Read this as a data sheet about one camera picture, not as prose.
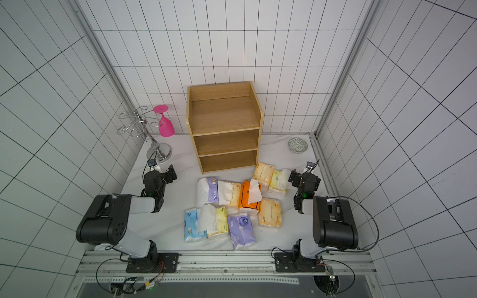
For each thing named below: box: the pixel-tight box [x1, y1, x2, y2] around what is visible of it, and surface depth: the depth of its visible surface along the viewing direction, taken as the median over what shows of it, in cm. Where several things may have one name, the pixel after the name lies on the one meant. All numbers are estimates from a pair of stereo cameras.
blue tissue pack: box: [183, 207, 209, 243], surface depth 79 cm
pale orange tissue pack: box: [258, 198, 282, 229], surface depth 84 cm
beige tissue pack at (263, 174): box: [252, 162, 275, 191], surface depth 97 cm
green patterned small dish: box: [288, 137, 309, 154], surface depth 113 cm
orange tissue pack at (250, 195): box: [238, 178, 263, 210], surface depth 86 cm
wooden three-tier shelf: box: [186, 81, 264, 175], surface depth 91 cm
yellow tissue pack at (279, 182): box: [267, 168, 291, 197], surface depth 94 cm
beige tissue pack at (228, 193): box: [217, 180, 242, 207], surface depth 89 cm
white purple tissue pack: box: [196, 176, 219, 208], surface depth 89 cm
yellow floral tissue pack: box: [197, 203, 229, 237], surface depth 80 cm
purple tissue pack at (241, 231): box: [227, 214, 257, 251], surface depth 77 cm
